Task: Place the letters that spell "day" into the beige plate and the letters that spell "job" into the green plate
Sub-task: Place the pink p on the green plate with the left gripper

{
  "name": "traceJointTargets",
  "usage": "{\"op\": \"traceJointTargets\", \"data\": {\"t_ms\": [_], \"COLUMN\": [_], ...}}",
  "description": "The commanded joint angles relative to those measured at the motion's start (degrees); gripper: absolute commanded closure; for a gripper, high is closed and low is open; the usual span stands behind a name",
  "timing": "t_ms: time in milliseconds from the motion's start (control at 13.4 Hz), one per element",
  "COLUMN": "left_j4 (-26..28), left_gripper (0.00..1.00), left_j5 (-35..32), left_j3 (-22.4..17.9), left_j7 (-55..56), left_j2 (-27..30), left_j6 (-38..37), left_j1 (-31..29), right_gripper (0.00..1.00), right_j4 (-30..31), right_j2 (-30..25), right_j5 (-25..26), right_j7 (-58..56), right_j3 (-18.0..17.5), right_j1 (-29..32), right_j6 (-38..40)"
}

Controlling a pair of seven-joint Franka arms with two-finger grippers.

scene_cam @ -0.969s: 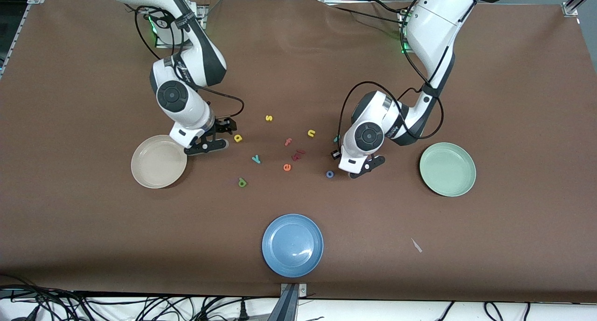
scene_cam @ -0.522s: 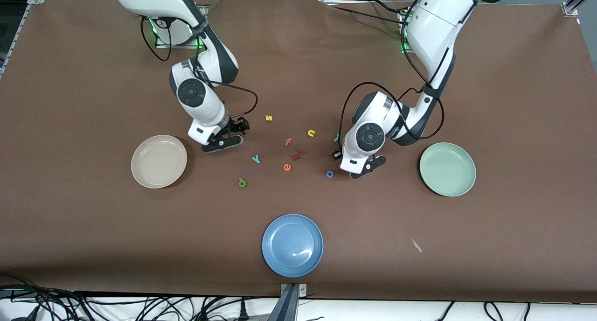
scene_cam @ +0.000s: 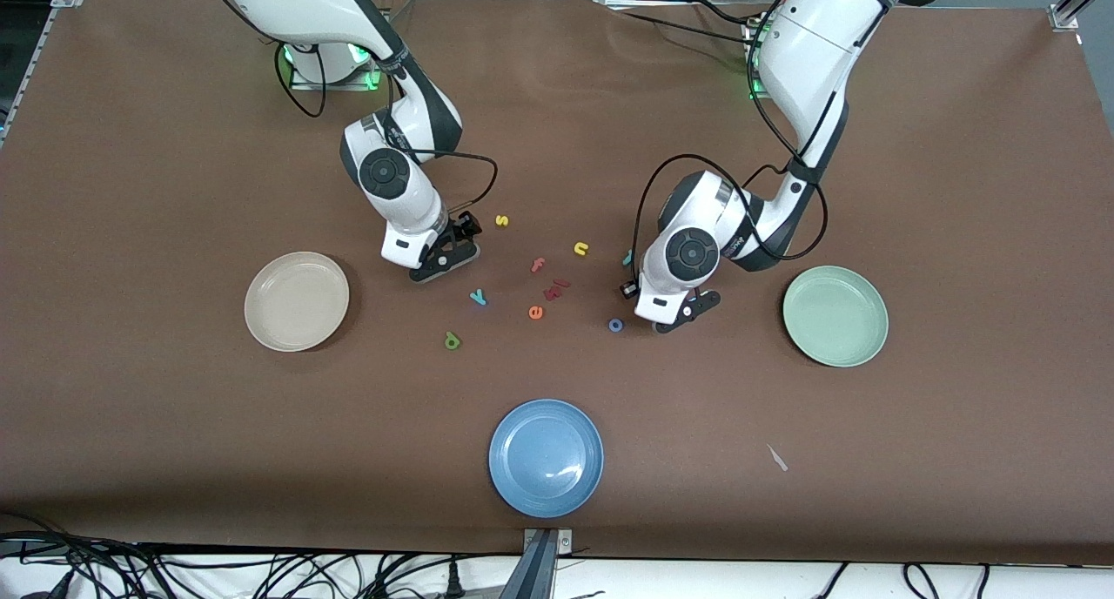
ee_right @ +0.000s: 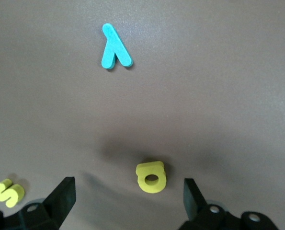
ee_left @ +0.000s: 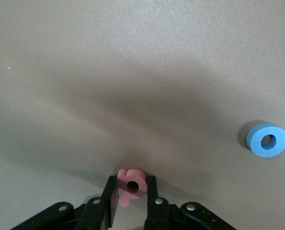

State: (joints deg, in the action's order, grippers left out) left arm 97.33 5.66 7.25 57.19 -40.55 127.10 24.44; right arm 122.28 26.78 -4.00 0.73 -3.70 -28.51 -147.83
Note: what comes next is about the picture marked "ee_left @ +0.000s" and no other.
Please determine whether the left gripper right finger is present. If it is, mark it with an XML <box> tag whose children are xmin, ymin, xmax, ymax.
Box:
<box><xmin>144</xmin><ymin>176</ymin><xmax>236</xmax><ymax>230</ymax></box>

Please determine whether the blue letter o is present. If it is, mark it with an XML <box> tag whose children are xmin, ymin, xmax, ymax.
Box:
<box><xmin>246</xmin><ymin>122</ymin><xmax>285</xmax><ymax>159</ymax></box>

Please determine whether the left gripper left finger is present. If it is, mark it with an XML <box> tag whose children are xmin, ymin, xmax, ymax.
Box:
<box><xmin>10</xmin><ymin>175</ymin><xmax>119</xmax><ymax>230</ymax></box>

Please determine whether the pink letter p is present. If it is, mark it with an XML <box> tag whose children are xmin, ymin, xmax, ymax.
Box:
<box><xmin>117</xmin><ymin>169</ymin><xmax>148</xmax><ymax>207</ymax></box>

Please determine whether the brown table cover sheet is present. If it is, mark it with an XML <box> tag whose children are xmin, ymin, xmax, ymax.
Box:
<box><xmin>0</xmin><ymin>0</ymin><xmax>285</xmax><ymax>230</ymax></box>

